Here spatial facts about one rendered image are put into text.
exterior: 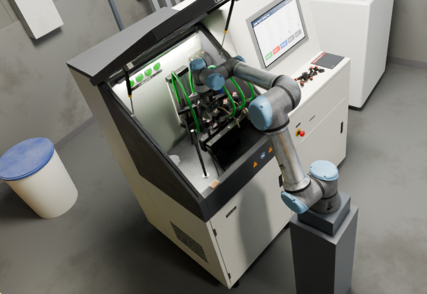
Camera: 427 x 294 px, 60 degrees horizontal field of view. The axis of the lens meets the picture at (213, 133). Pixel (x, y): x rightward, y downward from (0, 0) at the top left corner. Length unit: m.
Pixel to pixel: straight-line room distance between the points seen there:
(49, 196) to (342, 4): 2.78
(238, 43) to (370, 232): 1.57
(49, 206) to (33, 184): 0.29
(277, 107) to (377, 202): 1.75
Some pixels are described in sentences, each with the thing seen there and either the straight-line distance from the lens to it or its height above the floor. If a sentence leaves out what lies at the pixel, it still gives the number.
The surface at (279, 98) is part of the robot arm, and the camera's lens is 1.39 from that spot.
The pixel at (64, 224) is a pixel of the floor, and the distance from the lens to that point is 3.44.
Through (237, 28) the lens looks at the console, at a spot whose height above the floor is 1.43.
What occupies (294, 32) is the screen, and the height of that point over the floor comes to 1.21.
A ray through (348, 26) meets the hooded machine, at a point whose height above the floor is 0.85.
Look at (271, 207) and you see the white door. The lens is 2.42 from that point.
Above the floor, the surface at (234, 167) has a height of 0.95.
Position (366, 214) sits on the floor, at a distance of 2.91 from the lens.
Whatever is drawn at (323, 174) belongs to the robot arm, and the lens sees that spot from 1.62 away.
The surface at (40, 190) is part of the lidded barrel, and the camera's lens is 3.30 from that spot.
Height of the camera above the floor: 2.34
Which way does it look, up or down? 40 degrees down
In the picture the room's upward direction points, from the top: 15 degrees counter-clockwise
